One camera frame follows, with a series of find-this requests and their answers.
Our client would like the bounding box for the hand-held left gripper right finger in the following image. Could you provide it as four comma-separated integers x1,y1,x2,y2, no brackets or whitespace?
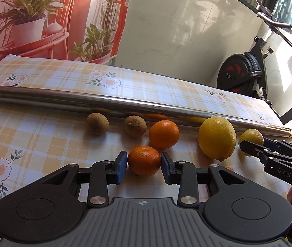
161,152,247,207

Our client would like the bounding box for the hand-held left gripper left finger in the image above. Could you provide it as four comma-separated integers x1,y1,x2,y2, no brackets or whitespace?
43,151,128,207

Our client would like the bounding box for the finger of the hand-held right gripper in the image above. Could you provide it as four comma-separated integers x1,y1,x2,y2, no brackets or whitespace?
263,137,292,158
239,140,292,165

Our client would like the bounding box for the yellow lemon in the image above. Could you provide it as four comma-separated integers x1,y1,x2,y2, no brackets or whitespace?
198,117,237,162
239,129,264,157

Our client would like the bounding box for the brown longan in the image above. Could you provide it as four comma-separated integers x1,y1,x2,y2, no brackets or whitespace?
87,112,109,136
124,115,147,137

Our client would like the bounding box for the black exercise bike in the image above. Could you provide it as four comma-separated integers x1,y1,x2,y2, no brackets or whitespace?
217,0,292,125

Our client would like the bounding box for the yellow plaid floral tablecloth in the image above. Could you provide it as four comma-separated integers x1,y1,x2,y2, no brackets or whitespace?
0,54,292,242

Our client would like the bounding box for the long metal pole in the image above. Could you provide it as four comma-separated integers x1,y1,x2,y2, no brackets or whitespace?
0,84,292,140

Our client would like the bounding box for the printed room backdrop cloth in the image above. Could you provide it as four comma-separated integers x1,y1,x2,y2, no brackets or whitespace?
0,0,136,78

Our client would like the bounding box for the window with dark frame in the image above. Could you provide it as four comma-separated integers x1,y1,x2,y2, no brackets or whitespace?
210,0,292,44

